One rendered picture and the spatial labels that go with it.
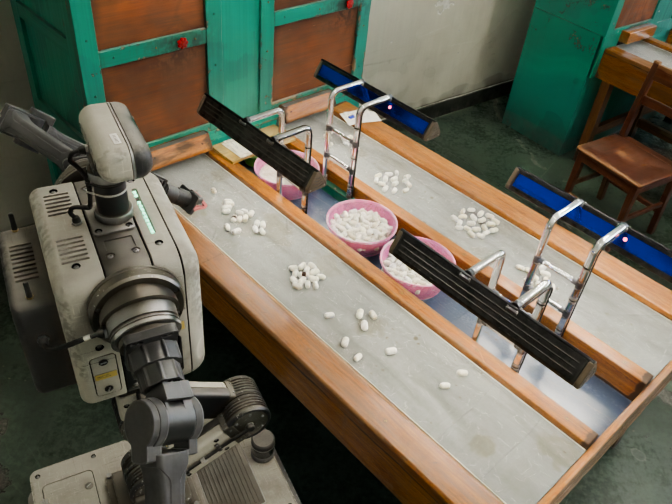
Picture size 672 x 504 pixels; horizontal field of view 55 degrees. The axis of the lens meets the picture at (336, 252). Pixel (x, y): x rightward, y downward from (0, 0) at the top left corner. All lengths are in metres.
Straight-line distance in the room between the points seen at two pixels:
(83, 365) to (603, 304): 1.71
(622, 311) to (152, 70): 1.84
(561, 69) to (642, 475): 2.64
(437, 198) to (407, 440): 1.17
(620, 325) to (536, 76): 2.67
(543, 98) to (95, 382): 3.88
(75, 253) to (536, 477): 1.26
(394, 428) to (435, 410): 0.15
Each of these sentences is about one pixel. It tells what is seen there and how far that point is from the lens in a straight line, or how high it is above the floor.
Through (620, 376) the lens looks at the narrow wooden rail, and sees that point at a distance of 2.19.
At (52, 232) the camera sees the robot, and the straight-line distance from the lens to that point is 1.26.
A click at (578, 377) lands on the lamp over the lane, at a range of 1.64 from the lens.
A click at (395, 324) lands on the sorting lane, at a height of 0.74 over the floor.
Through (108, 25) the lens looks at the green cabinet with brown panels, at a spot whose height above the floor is 1.35.
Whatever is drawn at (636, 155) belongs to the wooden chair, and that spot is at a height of 0.46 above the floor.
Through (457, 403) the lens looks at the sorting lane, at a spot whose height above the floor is 0.74.
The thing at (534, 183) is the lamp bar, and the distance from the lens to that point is 2.20.
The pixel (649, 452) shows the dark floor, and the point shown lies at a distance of 3.05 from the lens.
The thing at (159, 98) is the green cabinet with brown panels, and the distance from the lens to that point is 2.58.
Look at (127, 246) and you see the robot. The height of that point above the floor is 1.45.
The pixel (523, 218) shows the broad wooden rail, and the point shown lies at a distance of 2.62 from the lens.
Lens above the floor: 2.21
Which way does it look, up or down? 40 degrees down
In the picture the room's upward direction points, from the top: 6 degrees clockwise
